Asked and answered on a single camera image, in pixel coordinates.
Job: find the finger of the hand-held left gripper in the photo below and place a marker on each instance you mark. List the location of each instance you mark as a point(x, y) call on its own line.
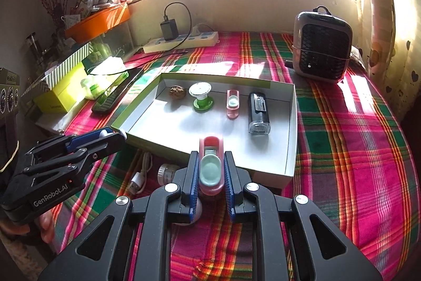
point(105, 146)
point(82, 140)

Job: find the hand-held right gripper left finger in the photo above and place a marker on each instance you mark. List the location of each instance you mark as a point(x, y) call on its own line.
point(194, 182)

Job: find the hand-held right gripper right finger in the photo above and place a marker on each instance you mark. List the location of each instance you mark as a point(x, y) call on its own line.
point(229, 185)

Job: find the white egg-shaped ball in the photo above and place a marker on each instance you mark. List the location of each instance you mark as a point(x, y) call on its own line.
point(104, 133)

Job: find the pink clip with mint pad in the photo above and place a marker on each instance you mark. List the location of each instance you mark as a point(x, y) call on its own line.
point(212, 169)
point(233, 101)

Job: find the small clear ribbed jar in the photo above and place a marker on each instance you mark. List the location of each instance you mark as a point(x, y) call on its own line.
point(166, 173)

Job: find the shallow white cardboard box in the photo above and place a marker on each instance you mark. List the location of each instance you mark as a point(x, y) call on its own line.
point(184, 123)

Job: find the black flashlight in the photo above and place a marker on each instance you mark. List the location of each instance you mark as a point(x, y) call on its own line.
point(258, 113)

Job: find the brown walnut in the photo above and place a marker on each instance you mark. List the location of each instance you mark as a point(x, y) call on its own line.
point(177, 91)

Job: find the green white round stand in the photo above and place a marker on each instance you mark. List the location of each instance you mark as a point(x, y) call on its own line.
point(200, 90)

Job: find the person's left hand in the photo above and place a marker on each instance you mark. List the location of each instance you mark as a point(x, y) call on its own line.
point(47, 230)

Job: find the white paper sheet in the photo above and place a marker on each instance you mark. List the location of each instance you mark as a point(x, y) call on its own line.
point(56, 124)

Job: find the black smartphone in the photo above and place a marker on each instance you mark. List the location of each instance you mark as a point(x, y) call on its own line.
point(111, 96)

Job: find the yellow cardboard box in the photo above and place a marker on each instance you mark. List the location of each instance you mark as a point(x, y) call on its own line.
point(62, 93)

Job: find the green white tissue pack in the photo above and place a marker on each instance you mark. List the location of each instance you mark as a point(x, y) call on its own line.
point(105, 65)

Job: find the green white striped box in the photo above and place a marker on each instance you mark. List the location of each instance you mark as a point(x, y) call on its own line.
point(69, 58)

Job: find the green printed carton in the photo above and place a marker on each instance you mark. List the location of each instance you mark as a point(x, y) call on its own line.
point(97, 55)

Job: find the grey knobbed appliance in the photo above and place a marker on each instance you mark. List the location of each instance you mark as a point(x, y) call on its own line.
point(8, 93)

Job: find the glass jar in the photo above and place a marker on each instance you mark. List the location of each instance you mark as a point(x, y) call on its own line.
point(33, 47)

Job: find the orange plastic tray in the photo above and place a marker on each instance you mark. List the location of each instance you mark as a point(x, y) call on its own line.
point(98, 21)

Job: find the plaid cloth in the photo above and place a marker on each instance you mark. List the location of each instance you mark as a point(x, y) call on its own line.
point(345, 152)

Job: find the black charger adapter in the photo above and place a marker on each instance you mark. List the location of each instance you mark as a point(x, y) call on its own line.
point(169, 30)

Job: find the white power strip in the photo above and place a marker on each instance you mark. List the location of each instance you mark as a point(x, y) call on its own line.
point(197, 39)

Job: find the grey black space heater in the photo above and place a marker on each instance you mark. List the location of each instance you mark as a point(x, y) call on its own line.
point(322, 47)

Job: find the heart print curtain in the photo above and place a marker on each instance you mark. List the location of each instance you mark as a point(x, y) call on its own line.
point(388, 21)

